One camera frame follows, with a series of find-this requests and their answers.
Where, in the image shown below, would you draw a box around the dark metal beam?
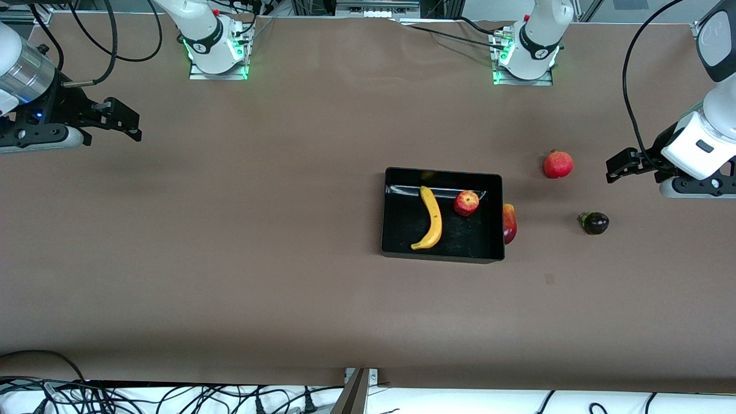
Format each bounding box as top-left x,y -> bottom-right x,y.
329,368 -> 371,414

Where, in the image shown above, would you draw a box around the red pomegranate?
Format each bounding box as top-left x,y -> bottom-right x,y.
542,149 -> 574,179

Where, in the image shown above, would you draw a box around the red yellow mango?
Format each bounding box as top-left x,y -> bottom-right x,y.
503,204 -> 518,246

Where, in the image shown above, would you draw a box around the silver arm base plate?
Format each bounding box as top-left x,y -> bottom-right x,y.
492,32 -> 554,87
189,32 -> 251,81

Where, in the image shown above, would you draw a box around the black looping cable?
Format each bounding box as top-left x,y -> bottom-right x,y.
69,0 -> 163,63

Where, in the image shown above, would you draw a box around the dark purple eggplant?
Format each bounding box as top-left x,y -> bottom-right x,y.
578,211 -> 610,236

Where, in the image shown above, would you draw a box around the grey power strip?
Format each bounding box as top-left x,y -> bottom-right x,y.
335,0 -> 421,19

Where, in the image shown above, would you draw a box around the red yellow apple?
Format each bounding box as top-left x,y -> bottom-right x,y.
453,190 -> 480,217

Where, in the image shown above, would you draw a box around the black cable with plug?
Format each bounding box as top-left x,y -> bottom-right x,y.
62,0 -> 118,88

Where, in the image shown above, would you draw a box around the brown table cover sheet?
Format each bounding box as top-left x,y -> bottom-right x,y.
0,13 -> 736,387

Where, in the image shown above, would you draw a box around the black plastic tray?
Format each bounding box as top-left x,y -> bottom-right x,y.
381,167 -> 505,265

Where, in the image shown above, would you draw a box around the yellow banana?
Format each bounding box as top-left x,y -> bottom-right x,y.
410,185 -> 443,251

